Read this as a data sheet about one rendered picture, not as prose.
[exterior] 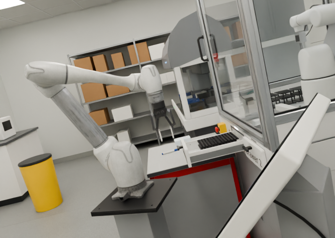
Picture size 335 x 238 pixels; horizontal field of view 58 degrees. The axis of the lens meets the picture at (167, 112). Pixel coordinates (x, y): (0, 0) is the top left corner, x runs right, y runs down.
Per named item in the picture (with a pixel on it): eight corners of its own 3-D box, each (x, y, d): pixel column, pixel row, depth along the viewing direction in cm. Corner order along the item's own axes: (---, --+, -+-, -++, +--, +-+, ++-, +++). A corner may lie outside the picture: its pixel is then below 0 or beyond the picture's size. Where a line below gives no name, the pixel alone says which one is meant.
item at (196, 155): (191, 163, 169) (188, 153, 168) (186, 151, 195) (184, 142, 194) (259, 146, 170) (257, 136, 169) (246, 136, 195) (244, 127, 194)
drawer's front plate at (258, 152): (265, 173, 137) (260, 150, 135) (246, 155, 166) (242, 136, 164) (268, 172, 137) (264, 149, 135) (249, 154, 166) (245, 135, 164)
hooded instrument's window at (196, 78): (184, 119, 262) (172, 68, 255) (172, 99, 438) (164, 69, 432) (311, 89, 263) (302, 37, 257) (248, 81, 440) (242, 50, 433)
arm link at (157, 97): (162, 90, 168) (165, 100, 169) (162, 89, 177) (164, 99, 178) (146, 94, 168) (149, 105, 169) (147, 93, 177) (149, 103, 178)
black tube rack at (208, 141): (203, 157, 173) (201, 147, 172) (199, 149, 191) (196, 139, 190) (241, 148, 174) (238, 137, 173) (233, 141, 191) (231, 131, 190)
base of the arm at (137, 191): (107, 203, 155) (104, 193, 155) (126, 185, 176) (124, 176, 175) (138, 201, 149) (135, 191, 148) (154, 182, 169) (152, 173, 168)
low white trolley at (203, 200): (174, 278, 204) (146, 173, 193) (169, 230, 265) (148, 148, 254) (256, 257, 204) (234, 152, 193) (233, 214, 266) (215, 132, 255)
